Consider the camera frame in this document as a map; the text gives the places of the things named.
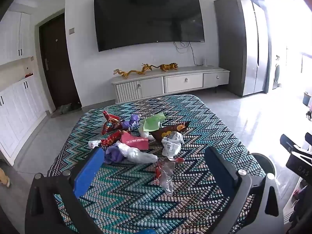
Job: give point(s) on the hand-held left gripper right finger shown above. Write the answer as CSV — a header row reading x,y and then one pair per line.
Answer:
x,y
218,168

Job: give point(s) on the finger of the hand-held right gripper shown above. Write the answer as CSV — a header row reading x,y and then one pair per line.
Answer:
x,y
288,142

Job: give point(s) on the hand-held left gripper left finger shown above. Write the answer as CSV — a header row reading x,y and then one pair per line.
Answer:
x,y
88,171

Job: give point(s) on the small white packet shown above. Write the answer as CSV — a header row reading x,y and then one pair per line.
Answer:
x,y
93,144

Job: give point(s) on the purple plastic bag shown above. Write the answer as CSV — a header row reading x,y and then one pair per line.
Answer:
x,y
130,123
113,154

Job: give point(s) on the black trash bin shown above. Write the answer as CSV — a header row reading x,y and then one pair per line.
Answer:
x,y
264,162

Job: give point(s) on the small red snack bag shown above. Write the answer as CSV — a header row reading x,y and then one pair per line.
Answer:
x,y
111,140

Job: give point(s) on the clear and red wrapper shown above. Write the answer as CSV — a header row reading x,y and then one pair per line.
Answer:
x,y
167,173

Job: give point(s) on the printed white plastic bag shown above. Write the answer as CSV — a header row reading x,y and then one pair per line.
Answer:
x,y
171,145

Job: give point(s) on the large red snack bag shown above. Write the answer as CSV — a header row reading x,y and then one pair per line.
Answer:
x,y
111,121

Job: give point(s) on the pink cardboard box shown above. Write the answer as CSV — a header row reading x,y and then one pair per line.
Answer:
x,y
134,141

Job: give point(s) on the brown snack bag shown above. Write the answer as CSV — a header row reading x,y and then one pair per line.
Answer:
x,y
164,132

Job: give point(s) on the white plastic wrap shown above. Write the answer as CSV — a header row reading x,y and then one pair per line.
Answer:
x,y
145,134

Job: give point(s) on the green paper bag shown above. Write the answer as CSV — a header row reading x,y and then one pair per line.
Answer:
x,y
152,123

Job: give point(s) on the dark plant pot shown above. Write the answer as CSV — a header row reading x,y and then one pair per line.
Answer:
x,y
307,98

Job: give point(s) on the zigzag knitted blanket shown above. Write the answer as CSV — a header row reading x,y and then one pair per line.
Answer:
x,y
131,195

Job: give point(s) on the pair of shoes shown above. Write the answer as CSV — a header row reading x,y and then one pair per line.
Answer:
x,y
69,107

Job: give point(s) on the washing machine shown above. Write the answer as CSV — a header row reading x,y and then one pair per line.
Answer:
x,y
276,73

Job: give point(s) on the white lower cabinet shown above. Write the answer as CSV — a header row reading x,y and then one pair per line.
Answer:
x,y
19,112

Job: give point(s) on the white television cabinet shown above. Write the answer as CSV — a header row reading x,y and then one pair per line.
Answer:
x,y
182,80

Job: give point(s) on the small white router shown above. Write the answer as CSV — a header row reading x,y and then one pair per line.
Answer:
x,y
205,62

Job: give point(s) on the long golden dragon figurine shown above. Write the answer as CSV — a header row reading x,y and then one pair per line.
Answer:
x,y
129,73

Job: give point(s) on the grey refrigerator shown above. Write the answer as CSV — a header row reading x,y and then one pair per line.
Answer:
x,y
234,46

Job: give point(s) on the dark brown door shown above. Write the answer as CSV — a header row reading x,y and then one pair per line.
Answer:
x,y
57,63

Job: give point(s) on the small red items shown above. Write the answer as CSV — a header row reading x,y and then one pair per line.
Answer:
x,y
28,75

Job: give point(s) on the golden tiger figurine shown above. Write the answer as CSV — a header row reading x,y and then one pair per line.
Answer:
x,y
168,66

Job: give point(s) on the wall switch plate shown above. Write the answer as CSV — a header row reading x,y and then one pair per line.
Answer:
x,y
72,30

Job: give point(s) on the white upper wall cabinet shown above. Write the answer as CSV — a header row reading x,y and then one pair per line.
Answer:
x,y
12,36

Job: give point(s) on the wall-mounted black television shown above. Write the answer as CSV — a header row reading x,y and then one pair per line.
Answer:
x,y
148,19

